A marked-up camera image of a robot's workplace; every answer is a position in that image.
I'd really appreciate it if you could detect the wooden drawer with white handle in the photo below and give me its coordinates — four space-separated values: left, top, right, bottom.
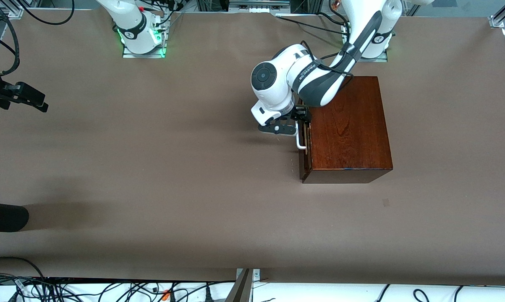
296 99 312 179

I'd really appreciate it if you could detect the dark brown wooden cabinet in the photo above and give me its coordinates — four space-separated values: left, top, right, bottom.
299 76 393 184

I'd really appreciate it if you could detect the white power strip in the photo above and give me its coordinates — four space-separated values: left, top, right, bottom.
228 0 291 12

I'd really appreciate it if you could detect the black ribbed cylinder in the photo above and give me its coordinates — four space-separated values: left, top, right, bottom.
0 201 29 232

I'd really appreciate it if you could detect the dark angled beam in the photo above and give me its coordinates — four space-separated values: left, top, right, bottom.
225 268 254 302

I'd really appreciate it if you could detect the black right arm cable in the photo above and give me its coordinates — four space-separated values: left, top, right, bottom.
0 0 21 77

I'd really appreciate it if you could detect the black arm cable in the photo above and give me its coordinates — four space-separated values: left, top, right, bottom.
0 0 21 77
301 40 354 81

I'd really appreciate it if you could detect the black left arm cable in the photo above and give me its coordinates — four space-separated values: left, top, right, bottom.
301 40 354 81

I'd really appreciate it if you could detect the black hanging cable loop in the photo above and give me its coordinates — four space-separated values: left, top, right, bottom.
17 0 75 26

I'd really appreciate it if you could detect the silver aluminium frame rail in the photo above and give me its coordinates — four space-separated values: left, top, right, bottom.
0 0 41 19

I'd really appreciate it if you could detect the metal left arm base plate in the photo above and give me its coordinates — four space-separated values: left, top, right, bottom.
342 23 389 62

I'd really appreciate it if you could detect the long black table cable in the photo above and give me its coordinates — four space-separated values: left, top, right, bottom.
275 12 349 36

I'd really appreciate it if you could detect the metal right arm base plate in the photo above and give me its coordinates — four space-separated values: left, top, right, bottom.
122 12 168 58

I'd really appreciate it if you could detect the small metal bracket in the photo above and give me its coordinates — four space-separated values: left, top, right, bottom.
236 268 261 281

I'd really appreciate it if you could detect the black looped floor cable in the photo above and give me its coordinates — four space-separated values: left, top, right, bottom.
0 257 47 279

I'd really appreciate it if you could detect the silver aluminium profile post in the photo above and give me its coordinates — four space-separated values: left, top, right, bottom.
489 0 505 29

